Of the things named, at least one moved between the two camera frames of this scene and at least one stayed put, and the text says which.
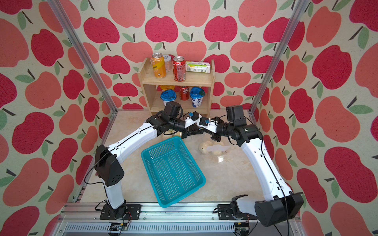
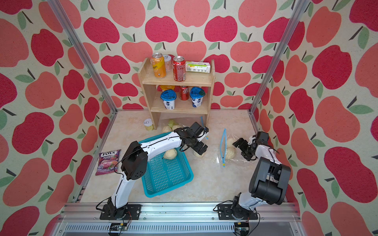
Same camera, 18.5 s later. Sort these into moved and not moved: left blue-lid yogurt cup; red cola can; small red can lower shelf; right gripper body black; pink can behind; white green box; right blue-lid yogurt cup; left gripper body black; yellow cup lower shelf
Moved: right gripper body black; left gripper body black
Not moved: yellow cup lower shelf; pink can behind; left blue-lid yogurt cup; white green box; right blue-lid yogurt cup; red cola can; small red can lower shelf
